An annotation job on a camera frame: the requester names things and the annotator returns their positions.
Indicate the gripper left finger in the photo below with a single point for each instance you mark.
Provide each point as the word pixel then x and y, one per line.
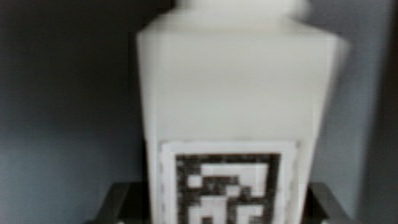
pixel 125 208

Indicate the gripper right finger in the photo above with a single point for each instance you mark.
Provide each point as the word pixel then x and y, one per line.
pixel 322 210

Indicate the white table leg front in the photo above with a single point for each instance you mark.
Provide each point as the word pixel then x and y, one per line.
pixel 237 76

